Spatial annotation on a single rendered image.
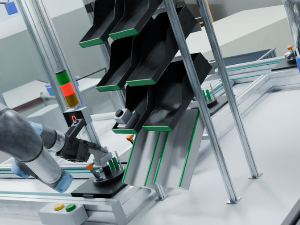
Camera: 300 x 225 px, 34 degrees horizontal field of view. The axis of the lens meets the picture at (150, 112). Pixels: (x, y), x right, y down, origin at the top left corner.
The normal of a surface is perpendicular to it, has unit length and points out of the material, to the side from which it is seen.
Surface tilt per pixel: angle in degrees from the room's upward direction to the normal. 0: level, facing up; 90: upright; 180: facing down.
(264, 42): 90
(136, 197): 90
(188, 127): 45
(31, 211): 90
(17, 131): 83
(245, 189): 0
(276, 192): 0
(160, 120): 25
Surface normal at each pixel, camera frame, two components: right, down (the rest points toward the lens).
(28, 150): 0.62, 0.48
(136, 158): 0.62, -0.01
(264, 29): 0.38, 0.11
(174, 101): -0.59, -0.66
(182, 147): -0.73, -0.36
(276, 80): -0.59, 0.40
